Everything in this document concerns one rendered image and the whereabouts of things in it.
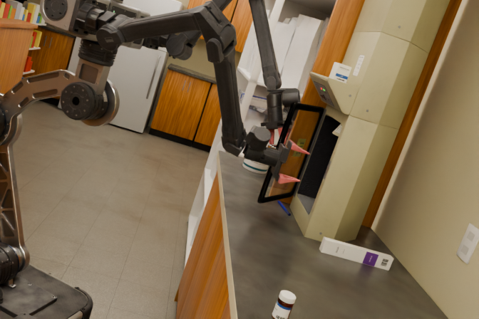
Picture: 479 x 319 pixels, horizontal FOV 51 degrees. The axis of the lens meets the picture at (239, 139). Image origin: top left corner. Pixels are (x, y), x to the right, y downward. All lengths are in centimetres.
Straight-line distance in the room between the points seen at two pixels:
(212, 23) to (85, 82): 73
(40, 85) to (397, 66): 139
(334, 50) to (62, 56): 522
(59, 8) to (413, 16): 116
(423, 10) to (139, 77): 517
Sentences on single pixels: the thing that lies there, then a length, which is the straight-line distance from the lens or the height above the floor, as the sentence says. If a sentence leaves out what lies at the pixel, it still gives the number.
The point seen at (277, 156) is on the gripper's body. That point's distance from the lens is 162.
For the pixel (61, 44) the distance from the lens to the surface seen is 694.
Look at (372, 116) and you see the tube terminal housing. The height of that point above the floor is 143.
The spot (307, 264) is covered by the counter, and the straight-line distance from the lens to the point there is 163.
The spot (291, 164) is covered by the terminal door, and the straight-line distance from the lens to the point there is 197.
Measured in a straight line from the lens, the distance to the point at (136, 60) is 663.
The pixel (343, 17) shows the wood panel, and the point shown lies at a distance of 212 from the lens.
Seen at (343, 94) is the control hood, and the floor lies 147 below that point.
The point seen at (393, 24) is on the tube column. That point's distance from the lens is 179.
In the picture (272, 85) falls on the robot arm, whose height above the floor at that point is 141.
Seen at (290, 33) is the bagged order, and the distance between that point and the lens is 311.
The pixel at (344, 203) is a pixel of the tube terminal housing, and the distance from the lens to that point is 185.
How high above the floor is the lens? 152
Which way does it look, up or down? 10 degrees down
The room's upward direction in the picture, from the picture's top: 19 degrees clockwise
